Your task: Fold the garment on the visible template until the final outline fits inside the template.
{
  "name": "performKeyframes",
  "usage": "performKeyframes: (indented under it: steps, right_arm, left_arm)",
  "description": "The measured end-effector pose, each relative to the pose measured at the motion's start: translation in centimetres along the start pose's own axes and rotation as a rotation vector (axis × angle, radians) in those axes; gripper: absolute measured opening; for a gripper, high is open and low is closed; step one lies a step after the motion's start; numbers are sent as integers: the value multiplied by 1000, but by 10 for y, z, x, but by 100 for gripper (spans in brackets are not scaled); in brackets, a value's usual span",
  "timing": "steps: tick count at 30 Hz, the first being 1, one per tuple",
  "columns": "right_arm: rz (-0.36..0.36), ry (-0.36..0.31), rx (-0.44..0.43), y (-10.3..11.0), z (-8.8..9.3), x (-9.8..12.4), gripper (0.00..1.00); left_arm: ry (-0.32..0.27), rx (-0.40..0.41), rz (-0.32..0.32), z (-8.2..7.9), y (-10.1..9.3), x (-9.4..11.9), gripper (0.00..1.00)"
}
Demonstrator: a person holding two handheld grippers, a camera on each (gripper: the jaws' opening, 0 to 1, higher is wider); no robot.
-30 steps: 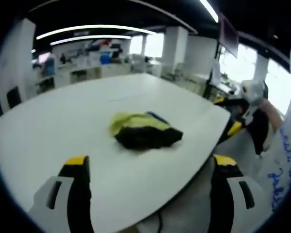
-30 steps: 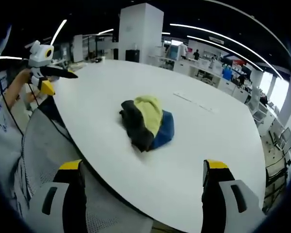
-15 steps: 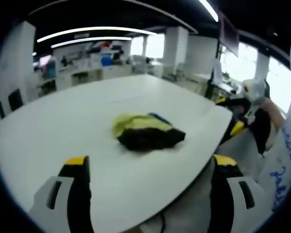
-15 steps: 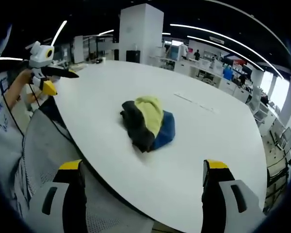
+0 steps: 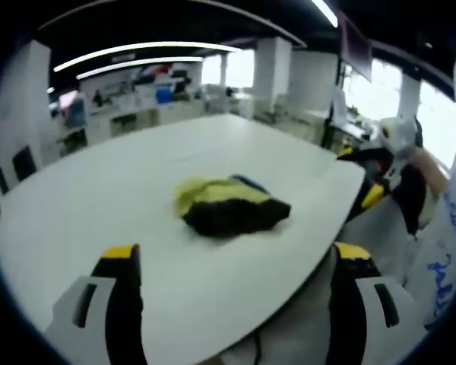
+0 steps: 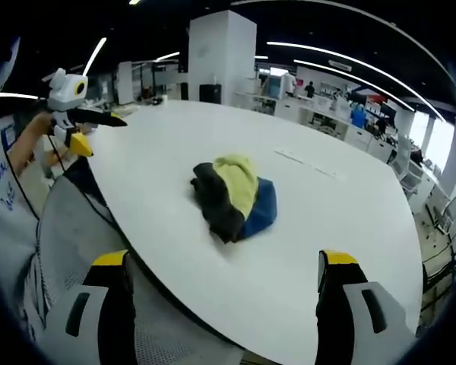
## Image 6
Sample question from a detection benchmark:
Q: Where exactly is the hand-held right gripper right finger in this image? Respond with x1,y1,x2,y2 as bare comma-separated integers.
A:
314,249,419,365

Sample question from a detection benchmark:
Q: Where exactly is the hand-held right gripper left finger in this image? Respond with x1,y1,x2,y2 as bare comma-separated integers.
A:
41,249,138,365

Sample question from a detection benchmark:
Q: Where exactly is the black yellow blue garment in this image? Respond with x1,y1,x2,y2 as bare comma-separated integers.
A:
189,152,279,245

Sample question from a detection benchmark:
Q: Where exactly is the person's left hand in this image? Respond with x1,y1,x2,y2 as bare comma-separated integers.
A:
30,111,58,135

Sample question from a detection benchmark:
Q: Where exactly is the long ceiling light strip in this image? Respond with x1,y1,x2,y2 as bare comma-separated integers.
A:
266,40,448,119
81,36,108,79
154,51,182,63

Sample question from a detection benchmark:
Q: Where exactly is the person's white printed shirt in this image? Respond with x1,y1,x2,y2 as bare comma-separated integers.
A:
0,75,46,343

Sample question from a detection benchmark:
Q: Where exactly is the black cabinet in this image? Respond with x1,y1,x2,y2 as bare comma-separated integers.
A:
198,84,223,103

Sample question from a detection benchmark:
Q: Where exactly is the white square pillar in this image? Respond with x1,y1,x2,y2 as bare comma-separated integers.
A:
188,9,258,106

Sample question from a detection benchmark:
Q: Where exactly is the white table flap cover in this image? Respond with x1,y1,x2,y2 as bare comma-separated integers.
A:
273,148,349,180

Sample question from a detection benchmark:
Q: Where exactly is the row of white cabinets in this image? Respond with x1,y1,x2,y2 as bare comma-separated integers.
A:
233,90,394,155

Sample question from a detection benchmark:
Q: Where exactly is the blue bag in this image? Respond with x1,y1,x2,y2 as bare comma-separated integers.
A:
350,105,366,126

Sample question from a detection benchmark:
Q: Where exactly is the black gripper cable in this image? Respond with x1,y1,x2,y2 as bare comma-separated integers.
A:
7,127,119,229

